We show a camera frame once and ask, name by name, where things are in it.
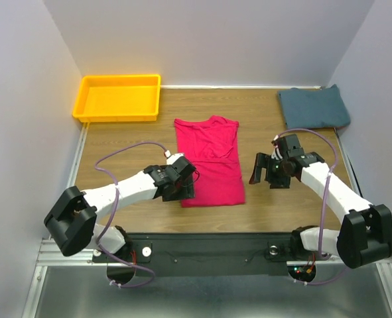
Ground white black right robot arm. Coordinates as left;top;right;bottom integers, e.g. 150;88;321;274
249;134;392;269

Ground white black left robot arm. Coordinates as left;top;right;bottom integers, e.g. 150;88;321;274
44;154;198;261

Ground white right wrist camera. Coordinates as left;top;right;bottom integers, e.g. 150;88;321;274
271;146;283;161

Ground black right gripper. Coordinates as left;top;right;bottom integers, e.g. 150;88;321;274
247;152;289;189

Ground aluminium frame rails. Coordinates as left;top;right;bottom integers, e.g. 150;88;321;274
22;124;392;317

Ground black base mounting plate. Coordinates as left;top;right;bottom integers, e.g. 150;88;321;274
49;231;336;278

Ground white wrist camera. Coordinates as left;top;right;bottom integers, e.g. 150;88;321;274
164;150;184;165
271;146;283;161

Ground folded teal t shirt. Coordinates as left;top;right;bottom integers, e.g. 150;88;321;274
278;85;351;129

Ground pink t shirt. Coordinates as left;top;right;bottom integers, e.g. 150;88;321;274
174;115;245;208

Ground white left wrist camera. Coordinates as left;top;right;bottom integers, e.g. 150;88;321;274
164;150;184;165

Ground yellow plastic tray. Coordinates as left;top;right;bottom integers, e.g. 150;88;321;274
72;74;161;123

